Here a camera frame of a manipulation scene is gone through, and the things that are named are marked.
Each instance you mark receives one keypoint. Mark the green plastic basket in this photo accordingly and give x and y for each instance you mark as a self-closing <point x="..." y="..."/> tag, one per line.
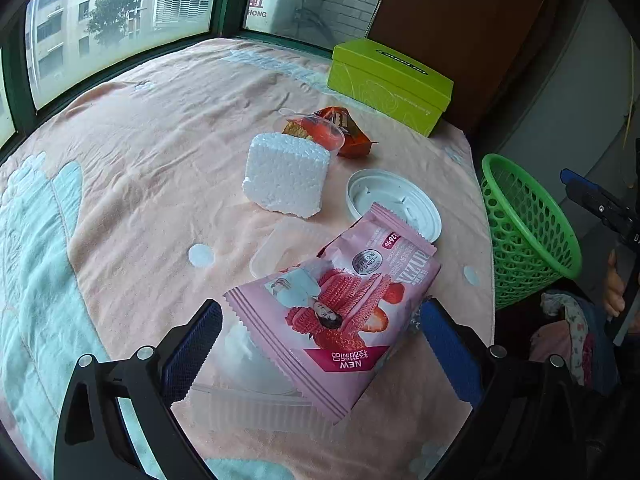
<point x="525" y="240"/>

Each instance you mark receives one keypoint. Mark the white plastic lid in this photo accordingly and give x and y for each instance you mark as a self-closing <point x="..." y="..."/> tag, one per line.
<point x="380" y="195"/>

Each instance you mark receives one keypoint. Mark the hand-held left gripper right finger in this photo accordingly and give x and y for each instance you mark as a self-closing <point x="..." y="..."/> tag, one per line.
<point x="447" y="355"/>

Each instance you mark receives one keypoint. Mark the green cardboard box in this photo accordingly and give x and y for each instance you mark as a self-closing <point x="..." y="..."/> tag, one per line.
<point x="390" y="80"/>

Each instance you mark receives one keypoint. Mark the brown wooden cabinet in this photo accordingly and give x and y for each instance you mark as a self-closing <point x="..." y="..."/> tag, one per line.
<point x="450" y="5"/>

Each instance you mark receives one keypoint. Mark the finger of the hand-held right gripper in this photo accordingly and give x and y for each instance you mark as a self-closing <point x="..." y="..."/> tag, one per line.
<point x="592" y="200"/>

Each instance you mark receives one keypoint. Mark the orange snack wrapper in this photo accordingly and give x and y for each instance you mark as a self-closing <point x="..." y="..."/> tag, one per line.
<point x="357" y="142"/>

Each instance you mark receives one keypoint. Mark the white foam block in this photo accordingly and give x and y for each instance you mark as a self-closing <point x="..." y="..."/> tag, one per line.
<point x="285" y="175"/>

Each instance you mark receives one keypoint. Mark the floral cloth pile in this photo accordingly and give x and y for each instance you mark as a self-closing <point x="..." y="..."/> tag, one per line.
<point x="580" y="330"/>

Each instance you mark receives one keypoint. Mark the pink snack packet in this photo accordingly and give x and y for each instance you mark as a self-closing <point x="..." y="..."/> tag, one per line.
<point x="350" y="310"/>

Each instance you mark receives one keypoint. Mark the clear plastic cup with food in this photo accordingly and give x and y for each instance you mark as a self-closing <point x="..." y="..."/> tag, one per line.
<point x="320" y="130"/>

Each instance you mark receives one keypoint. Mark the green tree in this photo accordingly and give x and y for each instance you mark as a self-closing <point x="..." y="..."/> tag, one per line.
<point x="120" y="7"/>

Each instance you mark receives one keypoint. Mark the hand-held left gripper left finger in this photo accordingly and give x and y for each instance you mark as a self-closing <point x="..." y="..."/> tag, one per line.
<point x="192" y="355"/>

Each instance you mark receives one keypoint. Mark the clear plastic tray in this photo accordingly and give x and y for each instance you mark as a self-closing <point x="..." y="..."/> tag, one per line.
<point x="280" y="255"/>

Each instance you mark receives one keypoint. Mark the person's right hand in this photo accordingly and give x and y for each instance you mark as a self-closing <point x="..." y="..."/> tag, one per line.
<point x="613" y="287"/>

